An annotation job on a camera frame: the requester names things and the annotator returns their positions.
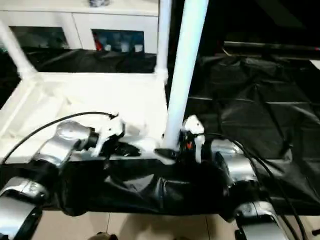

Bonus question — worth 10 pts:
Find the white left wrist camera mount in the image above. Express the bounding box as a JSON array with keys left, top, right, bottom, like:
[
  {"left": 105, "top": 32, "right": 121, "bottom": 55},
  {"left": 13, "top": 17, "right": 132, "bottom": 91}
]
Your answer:
[{"left": 91, "top": 115, "right": 126, "bottom": 158}]

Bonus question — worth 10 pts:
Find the black plastic sheet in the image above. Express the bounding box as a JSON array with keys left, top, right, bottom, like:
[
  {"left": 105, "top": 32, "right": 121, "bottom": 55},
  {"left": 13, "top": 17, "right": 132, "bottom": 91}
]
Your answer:
[{"left": 0, "top": 46, "right": 320, "bottom": 223}]

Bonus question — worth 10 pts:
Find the black backdrop curtain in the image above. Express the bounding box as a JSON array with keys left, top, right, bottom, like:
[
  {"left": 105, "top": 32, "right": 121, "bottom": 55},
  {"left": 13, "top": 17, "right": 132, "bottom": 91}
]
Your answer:
[{"left": 158, "top": 0, "right": 320, "bottom": 55}]

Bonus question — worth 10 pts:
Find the white cabinet with glass doors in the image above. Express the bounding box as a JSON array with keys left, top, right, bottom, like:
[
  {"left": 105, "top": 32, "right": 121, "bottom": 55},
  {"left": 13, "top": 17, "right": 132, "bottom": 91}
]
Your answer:
[{"left": 0, "top": 0, "right": 161, "bottom": 55}]

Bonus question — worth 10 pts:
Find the white plastic table leg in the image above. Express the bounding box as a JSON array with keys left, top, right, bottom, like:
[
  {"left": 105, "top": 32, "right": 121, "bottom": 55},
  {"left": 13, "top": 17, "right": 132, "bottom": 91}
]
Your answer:
[
  {"left": 162, "top": 0, "right": 210, "bottom": 152},
  {"left": 0, "top": 21, "right": 37, "bottom": 80},
  {"left": 154, "top": 0, "right": 173, "bottom": 78}
]

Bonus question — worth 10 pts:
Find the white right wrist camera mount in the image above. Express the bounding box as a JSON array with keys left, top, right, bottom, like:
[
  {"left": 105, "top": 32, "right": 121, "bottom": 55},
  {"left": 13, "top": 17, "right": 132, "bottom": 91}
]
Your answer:
[{"left": 181, "top": 114, "right": 206, "bottom": 164}]

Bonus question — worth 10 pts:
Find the long black pole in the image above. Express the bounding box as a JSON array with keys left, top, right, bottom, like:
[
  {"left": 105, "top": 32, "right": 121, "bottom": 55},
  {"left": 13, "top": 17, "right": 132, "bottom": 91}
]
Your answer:
[{"left": 223, "top": 41, "right": 320, "bottom": 53}]

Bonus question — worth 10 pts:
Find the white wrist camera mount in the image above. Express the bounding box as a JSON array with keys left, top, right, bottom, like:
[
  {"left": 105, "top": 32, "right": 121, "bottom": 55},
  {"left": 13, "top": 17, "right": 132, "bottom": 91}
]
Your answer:
[
  {"left": 181, "top": 114, "right": 206, "bottom": 164},
  {"left": 91, "top": 115, "right": 126, "bottom": 158}
]

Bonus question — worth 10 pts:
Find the white plastic table top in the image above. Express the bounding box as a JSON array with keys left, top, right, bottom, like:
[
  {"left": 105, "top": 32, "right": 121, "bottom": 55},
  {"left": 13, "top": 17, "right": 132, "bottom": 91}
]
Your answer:
[{"left": 0, "top": 69, "right": 180, "bottom": 165}]

